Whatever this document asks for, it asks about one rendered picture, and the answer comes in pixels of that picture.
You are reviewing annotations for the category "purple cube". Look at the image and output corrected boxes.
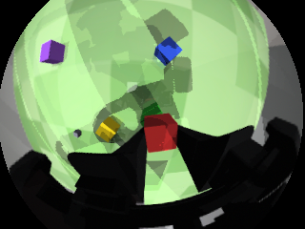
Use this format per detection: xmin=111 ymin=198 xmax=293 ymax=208
xmin=39 ymin=39 xmax=66 ymax=65

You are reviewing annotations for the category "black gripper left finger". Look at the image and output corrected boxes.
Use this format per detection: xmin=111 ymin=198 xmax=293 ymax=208
xmin=68 ymin=127 xmax=148 ymax=203

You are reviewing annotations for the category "red block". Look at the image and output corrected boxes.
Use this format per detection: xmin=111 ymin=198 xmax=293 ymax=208
xmin=145 ymin=114 xmax=178 ymax=153

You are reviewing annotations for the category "blue cube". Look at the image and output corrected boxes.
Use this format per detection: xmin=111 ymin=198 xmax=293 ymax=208
xmin=153 ymin=37 xmax=183 ymax=66

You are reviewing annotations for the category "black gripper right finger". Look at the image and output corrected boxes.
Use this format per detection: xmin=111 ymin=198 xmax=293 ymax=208
xmin=176 ymin=123 xmax=254 ymax=194

